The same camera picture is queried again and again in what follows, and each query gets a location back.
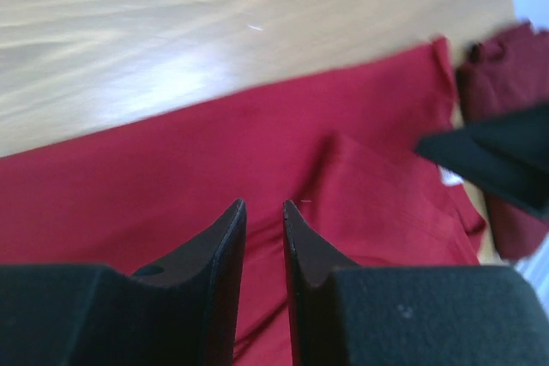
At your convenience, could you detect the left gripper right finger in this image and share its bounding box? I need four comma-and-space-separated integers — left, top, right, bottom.
283, 201, 548, 365

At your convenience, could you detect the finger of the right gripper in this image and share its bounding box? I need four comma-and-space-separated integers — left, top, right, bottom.
415, 103, 548, 220

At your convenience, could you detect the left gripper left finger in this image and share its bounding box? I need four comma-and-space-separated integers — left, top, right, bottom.
1, 201, 246, 365

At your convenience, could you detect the red t-shirt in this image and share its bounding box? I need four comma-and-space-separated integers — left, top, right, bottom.
1, 37, 486, 365

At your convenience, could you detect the folded dark maroon t-shirt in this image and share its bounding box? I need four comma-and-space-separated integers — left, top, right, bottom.
456, 21, 548, 261

